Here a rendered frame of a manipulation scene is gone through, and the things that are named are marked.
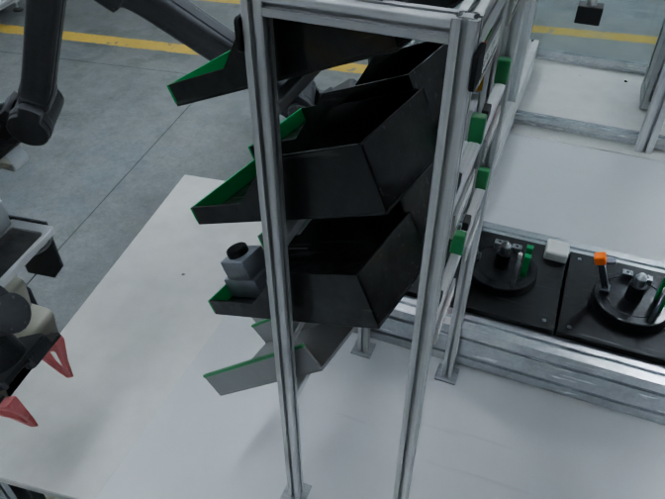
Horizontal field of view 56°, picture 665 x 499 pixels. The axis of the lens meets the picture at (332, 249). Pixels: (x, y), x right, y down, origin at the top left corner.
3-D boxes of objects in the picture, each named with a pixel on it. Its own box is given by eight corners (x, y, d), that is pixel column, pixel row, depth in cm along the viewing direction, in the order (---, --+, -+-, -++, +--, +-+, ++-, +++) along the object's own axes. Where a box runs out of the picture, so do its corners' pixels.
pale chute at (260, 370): (220, 396, 101) (202, 375, 100) (268, 343, 109) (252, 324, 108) (322, 371, 80) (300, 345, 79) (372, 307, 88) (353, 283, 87)
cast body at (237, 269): (232, 297, 89) (210, 256, 86) (250, 278, 92) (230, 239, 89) (273, 299, 84) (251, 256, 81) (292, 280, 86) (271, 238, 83)
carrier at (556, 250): (425, 303, 121) (430, 254, 113) (453, 231, 138) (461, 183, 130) (552, 338, 115) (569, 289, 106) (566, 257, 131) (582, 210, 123)
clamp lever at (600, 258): (599, 289, 117) (593, 258, 114) (600, 283, 119) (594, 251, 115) (619, 289, 116) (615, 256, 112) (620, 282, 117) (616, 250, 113)
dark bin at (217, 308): (215, 314, 87) (190, 271, 84) (270, 260, 95) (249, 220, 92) (379, 330, 69) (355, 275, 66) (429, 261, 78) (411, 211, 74)
